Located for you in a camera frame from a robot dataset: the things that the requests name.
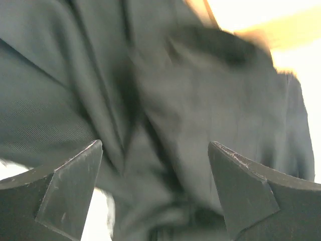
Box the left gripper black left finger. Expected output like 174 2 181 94
1 140 103 240

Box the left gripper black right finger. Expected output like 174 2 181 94
208 142 320 241

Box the black cloth garment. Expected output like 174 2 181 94
1 1 315 240

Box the wicker laundry basket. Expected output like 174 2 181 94
186 1 320 72

